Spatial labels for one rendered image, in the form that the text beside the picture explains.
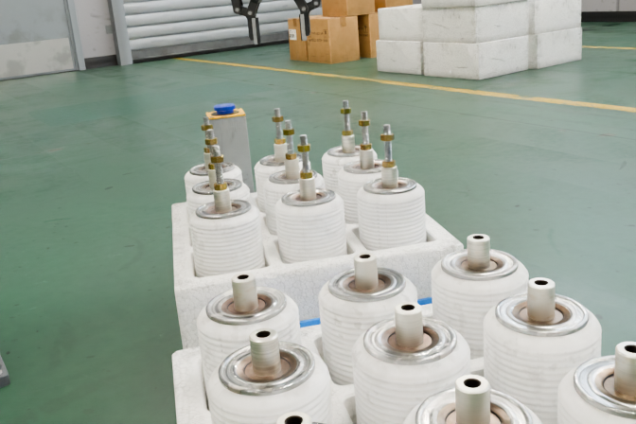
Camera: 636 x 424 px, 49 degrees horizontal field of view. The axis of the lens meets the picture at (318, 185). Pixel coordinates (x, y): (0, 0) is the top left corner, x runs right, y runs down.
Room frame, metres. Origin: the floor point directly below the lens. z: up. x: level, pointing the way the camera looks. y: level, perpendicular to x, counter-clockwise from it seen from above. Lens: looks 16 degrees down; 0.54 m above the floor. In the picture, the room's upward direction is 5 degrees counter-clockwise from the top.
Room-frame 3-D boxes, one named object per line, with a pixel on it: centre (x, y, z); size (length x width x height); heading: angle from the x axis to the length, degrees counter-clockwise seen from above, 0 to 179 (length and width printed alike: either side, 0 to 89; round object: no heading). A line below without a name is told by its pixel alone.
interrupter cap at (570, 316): (0.54, -0.18, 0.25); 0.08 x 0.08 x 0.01
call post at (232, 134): (1.32, 0.16, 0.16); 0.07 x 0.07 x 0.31; 11
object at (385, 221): (0.96, -0.10, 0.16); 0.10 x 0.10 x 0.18
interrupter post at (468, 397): (0.40, -0.09, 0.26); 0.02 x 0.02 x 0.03
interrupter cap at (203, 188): (1.03, 0.15, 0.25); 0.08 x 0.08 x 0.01
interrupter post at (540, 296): (0.54, -0.18, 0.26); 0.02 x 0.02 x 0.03
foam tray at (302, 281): (1.05, 0.04, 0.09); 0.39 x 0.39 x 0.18; 11
